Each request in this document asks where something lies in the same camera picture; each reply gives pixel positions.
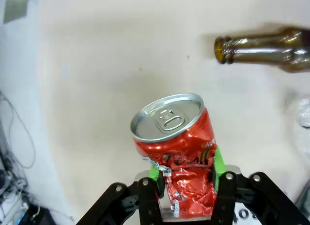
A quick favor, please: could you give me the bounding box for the grey cable bundle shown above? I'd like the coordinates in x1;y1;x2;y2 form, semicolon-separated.
0;90;37;225

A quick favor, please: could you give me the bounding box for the brown glass bottle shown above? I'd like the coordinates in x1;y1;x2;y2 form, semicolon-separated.
214;27;310;74

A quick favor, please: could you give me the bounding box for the clear crumpled plastic bottle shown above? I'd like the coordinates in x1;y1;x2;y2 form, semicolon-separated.
294;95;310;163

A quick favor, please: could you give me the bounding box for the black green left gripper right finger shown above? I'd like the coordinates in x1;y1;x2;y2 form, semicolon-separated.
210;145;310;225

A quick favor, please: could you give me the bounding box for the crushed red soda can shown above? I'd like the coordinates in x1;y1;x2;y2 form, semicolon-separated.
130;93;217;218

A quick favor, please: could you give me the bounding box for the black electronics box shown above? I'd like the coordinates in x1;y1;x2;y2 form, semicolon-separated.
18;203;58;225

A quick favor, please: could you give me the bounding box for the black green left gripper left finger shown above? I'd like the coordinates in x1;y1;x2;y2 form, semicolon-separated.
77;162;166;225

